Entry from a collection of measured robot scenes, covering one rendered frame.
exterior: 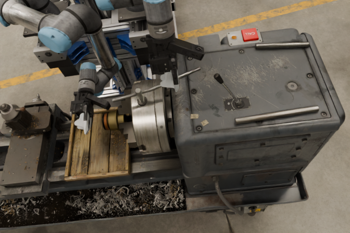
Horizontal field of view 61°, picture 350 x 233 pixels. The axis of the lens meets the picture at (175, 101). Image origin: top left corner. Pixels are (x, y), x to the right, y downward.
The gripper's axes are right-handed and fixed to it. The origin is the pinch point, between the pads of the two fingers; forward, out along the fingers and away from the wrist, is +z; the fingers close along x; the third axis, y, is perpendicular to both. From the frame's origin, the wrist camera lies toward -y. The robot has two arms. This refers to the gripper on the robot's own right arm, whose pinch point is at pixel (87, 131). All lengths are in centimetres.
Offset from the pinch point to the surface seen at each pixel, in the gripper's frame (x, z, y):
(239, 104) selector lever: 21, 5, -62
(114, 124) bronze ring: 3.1, -0.4, -12.5
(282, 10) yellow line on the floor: -109, -165, -150
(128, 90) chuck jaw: 12.0, -11.0, -20.3
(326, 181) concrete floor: -103, 8, -137
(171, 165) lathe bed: -19.9, 12.0, -33.5
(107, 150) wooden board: -19.2, 1.9, -3.5
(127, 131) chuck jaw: 4.0, 3.7, -18.2
